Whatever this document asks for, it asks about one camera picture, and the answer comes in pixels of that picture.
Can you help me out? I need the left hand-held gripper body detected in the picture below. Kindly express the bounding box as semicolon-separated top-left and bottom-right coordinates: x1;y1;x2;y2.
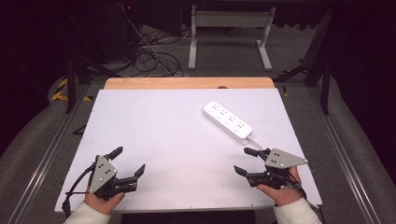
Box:
88;154;138;202

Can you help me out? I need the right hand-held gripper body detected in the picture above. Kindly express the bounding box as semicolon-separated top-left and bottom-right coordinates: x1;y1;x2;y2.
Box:
247;147;309;190

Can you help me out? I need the white power strip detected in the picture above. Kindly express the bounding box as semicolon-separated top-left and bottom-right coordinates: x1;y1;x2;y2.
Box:
202;100;253;147

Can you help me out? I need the person's left hand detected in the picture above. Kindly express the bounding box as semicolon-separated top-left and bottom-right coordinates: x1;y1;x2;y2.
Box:
83;190;126;216

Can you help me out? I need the person's right hand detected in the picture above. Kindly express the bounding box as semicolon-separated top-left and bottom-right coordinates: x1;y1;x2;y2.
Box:
256;166;304;207

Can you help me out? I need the white board table cover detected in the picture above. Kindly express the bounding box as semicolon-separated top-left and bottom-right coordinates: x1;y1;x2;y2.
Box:
54;88;323;214

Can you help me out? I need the yellow black hazard tape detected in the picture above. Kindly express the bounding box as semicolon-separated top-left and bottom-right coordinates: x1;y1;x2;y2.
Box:
50;77;93;103

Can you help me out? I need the black metal stand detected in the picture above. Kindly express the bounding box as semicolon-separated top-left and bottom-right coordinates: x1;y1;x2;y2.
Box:
64;3;123;115
273;7;334;117

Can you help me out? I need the wooden table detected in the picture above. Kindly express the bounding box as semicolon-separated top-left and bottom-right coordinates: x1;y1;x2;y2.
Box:
103;77;276;91

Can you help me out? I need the white power strip cable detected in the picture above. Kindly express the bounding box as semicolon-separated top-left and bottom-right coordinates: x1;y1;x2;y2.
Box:
247;135;268;151

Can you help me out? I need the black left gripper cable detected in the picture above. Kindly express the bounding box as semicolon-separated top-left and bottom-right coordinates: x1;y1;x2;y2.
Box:
61;162;96;218

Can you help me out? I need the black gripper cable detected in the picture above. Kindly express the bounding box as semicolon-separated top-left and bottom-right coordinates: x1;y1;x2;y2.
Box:
287;170;326;224
61;162;96;218

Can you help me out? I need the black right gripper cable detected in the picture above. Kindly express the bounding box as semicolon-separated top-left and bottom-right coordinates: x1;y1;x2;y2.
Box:
287;170;326;224

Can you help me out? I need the aluminium floor rail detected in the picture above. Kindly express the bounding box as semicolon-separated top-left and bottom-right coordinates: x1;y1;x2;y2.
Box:
306;85;383;224
7;83;92;224

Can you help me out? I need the tangle of floor cables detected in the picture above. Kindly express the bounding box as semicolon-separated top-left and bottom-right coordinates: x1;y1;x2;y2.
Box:
120;3;200;78

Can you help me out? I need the white metal table frame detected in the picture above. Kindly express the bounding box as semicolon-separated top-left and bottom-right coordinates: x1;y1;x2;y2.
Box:
188;4;277;72

